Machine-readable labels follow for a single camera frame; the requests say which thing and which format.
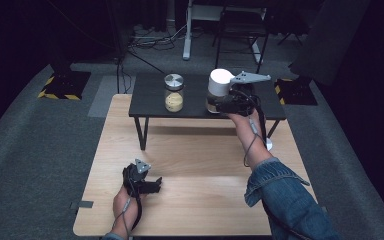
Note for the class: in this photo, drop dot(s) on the person's left hand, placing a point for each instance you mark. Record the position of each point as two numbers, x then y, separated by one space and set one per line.
123 205

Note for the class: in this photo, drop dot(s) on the person's right hand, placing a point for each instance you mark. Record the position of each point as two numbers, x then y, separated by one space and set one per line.
245 121

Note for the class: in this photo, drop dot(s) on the blue denim left sleeve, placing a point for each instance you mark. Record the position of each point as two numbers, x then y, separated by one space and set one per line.
113 237

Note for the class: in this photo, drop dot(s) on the dark curtain panel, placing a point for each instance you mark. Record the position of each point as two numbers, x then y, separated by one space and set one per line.
330 40

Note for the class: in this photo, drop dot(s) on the grey tape strip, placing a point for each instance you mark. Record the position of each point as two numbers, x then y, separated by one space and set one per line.
83 204

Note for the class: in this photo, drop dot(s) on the white desk frame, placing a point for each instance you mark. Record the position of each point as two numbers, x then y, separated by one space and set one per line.
188 33

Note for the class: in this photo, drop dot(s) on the black stand pole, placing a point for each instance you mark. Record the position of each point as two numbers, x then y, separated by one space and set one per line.
118 63

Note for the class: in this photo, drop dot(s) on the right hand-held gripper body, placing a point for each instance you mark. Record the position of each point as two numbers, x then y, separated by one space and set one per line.
243 98

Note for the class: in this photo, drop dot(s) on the black low shelf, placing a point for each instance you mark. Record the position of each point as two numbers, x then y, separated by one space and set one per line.
193 110

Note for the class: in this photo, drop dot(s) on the blue denim sleeve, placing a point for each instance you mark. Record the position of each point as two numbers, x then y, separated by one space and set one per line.
113 237
286 203

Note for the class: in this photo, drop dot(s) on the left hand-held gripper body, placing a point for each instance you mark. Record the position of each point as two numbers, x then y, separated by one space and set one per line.
133 180

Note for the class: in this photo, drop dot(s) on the black base with yellow stripes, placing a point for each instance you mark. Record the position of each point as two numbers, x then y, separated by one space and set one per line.
296 91
65 85

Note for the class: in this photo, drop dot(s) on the black metal chair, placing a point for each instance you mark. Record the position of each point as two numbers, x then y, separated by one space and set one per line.
241 26

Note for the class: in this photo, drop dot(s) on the blue denim right sleeve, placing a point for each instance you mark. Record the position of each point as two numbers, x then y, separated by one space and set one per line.
286 203

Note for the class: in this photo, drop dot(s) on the glass jar with silver lid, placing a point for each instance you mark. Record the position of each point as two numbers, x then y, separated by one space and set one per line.
174 95

